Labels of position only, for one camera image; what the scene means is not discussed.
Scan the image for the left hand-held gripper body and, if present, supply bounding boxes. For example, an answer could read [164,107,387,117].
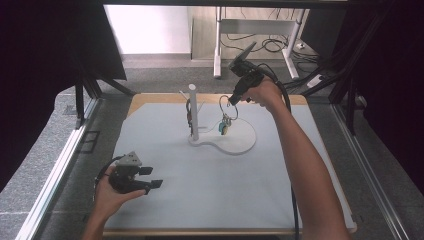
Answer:
[108,150,150,195]

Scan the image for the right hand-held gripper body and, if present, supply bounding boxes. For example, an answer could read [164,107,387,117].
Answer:
[227,41,266,98]

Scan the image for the metal key ring with clasps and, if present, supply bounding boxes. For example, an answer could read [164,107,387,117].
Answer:
[218,94,240,126]

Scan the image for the white key stand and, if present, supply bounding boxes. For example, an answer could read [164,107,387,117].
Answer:
[179,83,258,156]

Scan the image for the person's right hand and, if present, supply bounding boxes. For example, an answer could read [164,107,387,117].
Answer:
[245,76,285,113]

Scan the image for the person's left hand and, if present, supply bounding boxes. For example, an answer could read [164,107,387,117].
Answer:
[93,165,148,216]

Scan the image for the pale grey table mat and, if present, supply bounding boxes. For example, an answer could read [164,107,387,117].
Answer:
[104,102,356,231]

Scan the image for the white power strip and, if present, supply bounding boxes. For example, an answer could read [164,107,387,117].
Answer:
[306,74,325,89]

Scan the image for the wooden table board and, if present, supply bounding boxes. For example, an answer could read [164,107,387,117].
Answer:
[102,92,358,236]

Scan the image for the black metal stand legs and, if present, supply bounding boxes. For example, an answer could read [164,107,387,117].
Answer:
[74,75,137,128]

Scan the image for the black curtain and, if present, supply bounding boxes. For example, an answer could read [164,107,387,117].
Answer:
[328,0,424,186]
[0,0,128,193]

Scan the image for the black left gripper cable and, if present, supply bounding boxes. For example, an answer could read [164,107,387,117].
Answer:
[94,155,125,189]

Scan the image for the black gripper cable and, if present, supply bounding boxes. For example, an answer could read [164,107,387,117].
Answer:
[257,63,300,240]
[94,155,125,189]

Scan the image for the black floor cables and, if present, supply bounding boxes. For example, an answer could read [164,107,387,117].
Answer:
[220,32,322,65]

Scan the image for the dark keychain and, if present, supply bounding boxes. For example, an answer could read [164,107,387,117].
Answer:
[185,98,195,136]

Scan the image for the white desk frame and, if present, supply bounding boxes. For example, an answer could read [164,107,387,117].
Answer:
[213,6,308,80]

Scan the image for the aluminium frame rail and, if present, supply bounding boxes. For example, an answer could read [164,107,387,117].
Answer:
[14,97,102,240]
[331,102,412,240]

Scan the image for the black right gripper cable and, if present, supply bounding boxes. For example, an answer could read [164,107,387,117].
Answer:
[257,63,300,240]

